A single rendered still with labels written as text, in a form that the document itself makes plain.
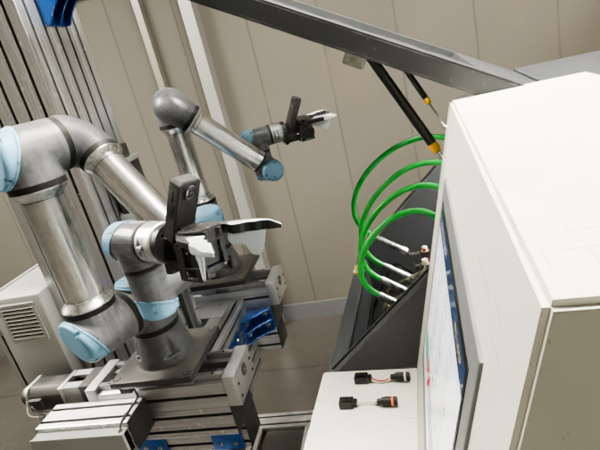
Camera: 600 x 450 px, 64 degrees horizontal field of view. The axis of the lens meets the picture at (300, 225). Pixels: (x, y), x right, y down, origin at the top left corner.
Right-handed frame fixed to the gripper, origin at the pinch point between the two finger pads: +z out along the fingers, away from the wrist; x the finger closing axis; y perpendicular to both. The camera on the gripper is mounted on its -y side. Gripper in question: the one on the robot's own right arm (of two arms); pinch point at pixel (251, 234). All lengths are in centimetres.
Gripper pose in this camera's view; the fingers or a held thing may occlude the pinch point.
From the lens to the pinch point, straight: 70.7
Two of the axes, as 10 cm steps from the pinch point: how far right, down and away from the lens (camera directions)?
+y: 1.5, 9.6, 2.2
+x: -5.8, 2.7, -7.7
